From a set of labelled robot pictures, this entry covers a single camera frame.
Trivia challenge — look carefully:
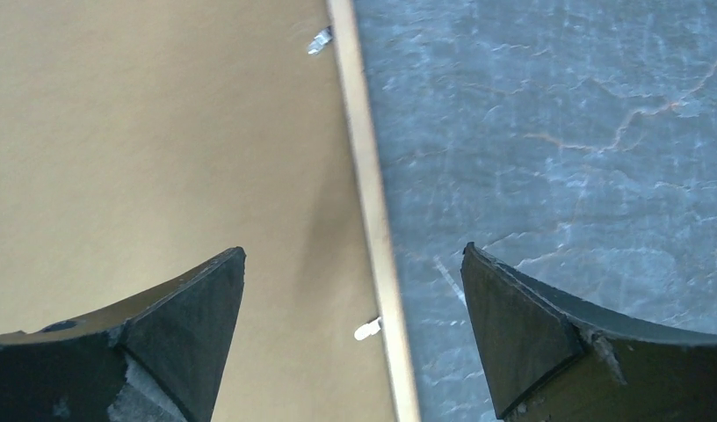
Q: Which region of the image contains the brown cardboard backing board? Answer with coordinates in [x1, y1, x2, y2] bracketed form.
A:
[0, 1, 395, 421]

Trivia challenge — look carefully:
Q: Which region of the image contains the wooden picture frame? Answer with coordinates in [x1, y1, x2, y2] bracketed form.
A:
[327, 1, 421, 421]

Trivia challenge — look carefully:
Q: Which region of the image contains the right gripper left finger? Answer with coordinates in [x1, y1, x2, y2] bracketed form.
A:
[0, 247, 246, 421]

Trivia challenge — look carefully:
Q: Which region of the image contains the metal frame turn clip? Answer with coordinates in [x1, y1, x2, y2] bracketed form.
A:
[307, 25, 334, 55]

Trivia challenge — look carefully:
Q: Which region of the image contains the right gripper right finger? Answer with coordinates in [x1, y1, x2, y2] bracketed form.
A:
[460, 244, 717, 421]

